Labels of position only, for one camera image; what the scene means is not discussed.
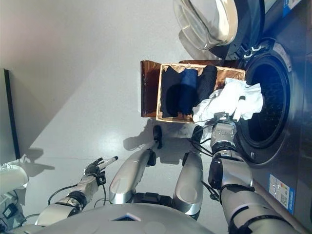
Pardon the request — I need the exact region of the right silver robot leg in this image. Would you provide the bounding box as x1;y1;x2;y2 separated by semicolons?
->
172;125;204;220

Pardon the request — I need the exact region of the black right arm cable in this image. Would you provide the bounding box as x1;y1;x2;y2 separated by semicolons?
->
188;123;221;202

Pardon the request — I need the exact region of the grey front-load washing machine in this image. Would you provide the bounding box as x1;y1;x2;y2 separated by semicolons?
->
229;0;312;234

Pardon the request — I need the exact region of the blue folded cloth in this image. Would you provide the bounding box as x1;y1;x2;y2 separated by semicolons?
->
179;69;198;114

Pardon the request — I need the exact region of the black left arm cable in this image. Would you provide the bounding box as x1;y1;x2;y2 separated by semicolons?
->
48;182;107;208

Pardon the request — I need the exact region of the left silver robot leg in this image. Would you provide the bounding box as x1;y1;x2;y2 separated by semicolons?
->
109;124;163;204

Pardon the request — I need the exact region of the silver robot torso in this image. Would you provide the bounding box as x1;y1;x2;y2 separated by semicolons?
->
14;192;230;234

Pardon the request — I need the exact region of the wicker laundry basket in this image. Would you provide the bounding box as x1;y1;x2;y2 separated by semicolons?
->
156;62;246;124

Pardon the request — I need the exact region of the white device with cables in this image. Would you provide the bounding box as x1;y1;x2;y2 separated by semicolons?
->
0;164;29;193

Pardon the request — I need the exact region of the brown glossy side table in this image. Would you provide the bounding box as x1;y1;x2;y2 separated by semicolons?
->
140;59;242;117

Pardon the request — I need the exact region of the black power adapter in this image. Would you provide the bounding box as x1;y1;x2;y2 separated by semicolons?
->
2;204;15;218

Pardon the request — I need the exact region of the round glass washing machine door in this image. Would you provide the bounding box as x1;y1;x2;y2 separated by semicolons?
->
173;0;265;59

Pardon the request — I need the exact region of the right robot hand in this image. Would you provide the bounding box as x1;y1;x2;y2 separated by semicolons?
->
209;89;247;125

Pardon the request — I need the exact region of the black cloth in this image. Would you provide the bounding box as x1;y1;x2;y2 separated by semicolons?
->
196;65;218;103
160;67;183;117

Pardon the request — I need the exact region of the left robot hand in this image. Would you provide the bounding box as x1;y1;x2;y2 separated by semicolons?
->
84;156;119;176

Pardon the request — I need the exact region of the white cloth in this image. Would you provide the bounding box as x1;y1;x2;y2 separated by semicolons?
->
192;78;265;126

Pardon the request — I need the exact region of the white blue energy label sticker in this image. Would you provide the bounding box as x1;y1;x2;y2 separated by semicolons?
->
269;173;297;215

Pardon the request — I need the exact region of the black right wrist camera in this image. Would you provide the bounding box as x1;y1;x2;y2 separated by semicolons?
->
214;112;230;122

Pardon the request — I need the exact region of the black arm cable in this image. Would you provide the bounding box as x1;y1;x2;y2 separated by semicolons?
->
48;182;107;208
188;123;221;202

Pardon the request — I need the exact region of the silver robot leg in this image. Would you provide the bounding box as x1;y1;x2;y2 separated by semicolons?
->
109;124;163;204
172;125;204;220

